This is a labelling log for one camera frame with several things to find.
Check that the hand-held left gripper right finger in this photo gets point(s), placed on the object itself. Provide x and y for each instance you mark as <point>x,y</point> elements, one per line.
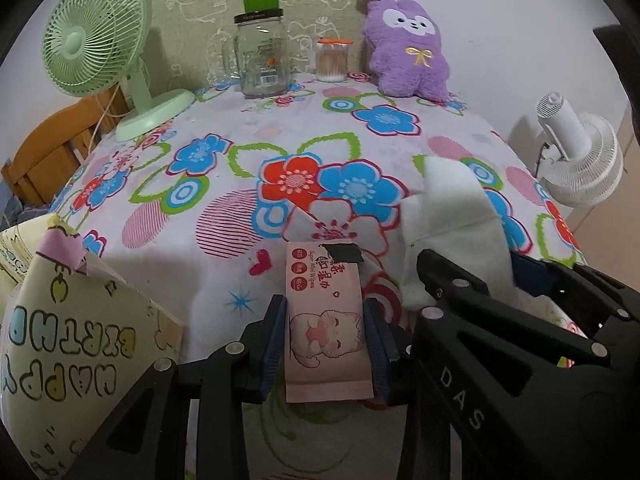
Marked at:
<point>377,352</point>

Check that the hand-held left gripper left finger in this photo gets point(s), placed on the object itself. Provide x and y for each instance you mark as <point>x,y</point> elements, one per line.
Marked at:
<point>274,345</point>

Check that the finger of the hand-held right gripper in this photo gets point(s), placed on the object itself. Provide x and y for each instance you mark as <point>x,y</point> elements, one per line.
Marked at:
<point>452,275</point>
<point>532,275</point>

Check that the pink wet wipes pack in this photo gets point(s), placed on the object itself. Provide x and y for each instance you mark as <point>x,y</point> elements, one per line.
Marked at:
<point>325,330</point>

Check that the white cloth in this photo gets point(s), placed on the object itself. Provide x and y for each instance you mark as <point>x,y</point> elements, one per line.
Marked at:
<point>450,210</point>

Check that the yellow cartoon gift bag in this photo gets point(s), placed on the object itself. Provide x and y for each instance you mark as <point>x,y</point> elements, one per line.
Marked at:
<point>70,310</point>

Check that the white desk fan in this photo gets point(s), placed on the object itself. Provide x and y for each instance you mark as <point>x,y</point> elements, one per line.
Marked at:
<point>585,160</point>

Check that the floral tablecloth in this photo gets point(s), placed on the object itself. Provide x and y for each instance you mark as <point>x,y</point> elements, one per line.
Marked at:
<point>225,195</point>

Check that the purple plush toy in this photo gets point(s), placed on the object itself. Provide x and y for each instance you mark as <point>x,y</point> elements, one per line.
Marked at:
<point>405,50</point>

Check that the cotton swab container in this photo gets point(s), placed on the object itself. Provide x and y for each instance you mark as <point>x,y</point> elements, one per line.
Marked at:
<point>332,62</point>

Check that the glass mug jar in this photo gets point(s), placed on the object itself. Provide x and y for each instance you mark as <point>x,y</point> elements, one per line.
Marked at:
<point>262,60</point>

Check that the wooden chair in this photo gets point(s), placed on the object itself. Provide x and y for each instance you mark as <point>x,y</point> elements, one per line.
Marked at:
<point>45,155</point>

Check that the blue plaid bedding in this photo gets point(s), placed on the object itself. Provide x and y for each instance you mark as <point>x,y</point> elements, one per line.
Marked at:
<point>12,202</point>

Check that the green patterned board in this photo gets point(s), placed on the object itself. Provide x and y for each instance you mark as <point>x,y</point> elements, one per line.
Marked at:
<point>200,5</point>

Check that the green desk fan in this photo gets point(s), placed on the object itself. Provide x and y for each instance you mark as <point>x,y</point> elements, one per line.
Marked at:
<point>95,35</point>

